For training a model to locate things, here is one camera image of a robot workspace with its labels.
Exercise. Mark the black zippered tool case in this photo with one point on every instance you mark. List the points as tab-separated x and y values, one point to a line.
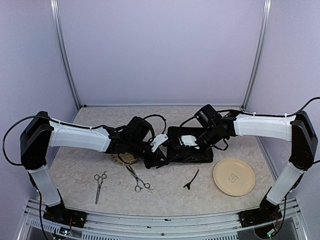
175	153

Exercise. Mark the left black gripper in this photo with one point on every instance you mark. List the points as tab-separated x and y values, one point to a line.
155	160

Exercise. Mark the black hair clip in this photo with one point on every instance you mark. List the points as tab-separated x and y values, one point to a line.
188	185

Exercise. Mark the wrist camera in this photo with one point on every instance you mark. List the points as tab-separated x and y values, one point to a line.
158	141
188	141

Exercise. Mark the silver scissors left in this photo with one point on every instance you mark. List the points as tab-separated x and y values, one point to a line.
99	178

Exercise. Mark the beige round plate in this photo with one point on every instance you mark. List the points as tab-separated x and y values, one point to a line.
234	177

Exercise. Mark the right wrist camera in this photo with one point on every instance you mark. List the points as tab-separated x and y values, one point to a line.
188	141

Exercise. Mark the left aluminium frame post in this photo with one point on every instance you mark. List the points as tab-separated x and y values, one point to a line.
54	5

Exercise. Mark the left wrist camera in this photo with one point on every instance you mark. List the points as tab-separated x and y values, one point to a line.
158	141

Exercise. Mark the right aluminium frame post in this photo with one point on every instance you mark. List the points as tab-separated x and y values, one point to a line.
258	53

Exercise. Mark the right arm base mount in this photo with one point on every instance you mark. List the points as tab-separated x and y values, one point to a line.
266	212

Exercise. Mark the aluminium frame post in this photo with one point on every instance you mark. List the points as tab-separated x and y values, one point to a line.
258	53
54	5

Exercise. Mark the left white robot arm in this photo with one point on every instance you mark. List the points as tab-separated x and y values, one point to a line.
44	132

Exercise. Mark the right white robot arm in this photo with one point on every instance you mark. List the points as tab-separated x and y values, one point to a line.
294	128

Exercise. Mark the woven bamboo tray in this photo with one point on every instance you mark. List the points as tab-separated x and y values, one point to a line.
124	159

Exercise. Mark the silver thinning scissors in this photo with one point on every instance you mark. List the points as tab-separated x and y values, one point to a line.
140	184

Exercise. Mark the front aluminium rail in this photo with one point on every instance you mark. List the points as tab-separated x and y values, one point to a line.
108	226

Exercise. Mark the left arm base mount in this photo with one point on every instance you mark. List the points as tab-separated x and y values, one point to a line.
65	216

